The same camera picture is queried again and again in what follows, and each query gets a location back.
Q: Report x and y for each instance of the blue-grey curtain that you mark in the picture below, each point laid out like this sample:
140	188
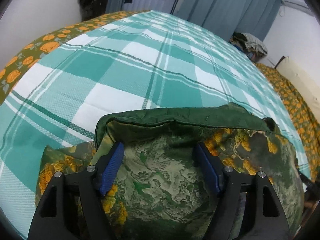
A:
221	17

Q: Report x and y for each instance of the pile of clothes by bed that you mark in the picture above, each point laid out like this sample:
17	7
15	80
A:
250	45

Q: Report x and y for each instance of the beige headboard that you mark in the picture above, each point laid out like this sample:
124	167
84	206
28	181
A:
308	89

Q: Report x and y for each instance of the orange floral bed sheet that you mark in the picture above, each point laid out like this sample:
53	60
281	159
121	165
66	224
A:
60	84

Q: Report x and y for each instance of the green floral patterned garment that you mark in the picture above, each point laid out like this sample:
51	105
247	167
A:
159	193

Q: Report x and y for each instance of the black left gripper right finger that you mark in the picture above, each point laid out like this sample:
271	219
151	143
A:
211	168

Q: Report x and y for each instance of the teal white plaid blanket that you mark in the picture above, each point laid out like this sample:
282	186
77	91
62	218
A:
148	127

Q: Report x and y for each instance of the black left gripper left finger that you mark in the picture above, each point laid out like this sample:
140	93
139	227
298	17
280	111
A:
107	168

